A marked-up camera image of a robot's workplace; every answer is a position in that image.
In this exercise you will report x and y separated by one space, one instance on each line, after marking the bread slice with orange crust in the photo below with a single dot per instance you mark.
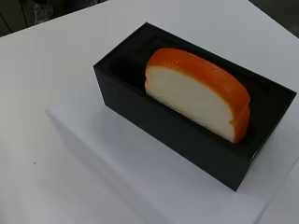
190 96

